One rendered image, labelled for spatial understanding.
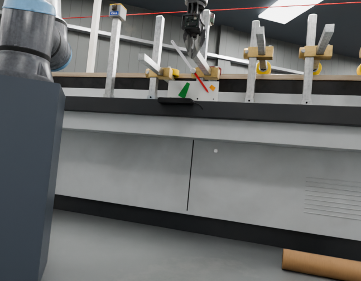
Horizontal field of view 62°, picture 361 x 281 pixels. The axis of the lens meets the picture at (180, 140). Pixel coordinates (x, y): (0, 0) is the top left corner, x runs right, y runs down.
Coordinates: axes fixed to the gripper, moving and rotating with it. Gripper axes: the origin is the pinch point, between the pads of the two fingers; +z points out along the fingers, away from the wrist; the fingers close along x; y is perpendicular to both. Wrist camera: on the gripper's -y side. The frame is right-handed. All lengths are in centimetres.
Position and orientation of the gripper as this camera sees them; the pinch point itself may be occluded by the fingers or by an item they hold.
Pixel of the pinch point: (192, 56)
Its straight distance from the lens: 125.9
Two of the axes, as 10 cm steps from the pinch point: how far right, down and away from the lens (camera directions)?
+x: 9.5, 0.8, -3.0
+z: -0.9, 9.9, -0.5
